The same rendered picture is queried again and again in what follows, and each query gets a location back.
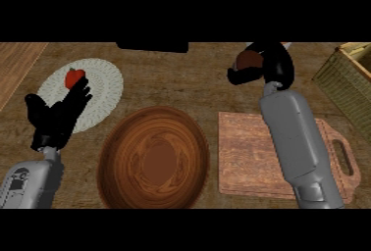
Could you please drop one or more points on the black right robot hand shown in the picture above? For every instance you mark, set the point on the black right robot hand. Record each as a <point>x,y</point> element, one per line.
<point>276,65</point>

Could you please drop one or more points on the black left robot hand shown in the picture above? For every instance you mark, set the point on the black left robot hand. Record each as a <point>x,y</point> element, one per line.
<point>53,117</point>

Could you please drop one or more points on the brown cupcake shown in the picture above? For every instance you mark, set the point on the brown cupcake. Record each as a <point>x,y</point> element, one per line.
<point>248,61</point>

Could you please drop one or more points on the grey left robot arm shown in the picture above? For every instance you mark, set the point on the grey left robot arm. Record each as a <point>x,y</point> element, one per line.
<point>31,183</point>

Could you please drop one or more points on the green wicker basket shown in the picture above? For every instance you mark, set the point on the green wicker basket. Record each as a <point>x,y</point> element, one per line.
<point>344,81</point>

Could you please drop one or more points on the pale wooden board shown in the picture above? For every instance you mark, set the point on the pale wooden board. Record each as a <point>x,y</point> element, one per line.
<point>16,65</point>

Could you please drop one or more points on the white round woven placemat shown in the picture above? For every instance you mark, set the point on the white round woven placemat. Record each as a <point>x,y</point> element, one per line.
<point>96,87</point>

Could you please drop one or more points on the red bell pepper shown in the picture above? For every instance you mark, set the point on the red bell pepper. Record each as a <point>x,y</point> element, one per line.
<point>73,77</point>

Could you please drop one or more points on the brown wooden bowl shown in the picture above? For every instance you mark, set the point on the brown wooden bowl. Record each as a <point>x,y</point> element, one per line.
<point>153,158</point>

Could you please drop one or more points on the black appliance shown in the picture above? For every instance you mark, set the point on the black appliance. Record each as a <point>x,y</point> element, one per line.
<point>152,46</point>

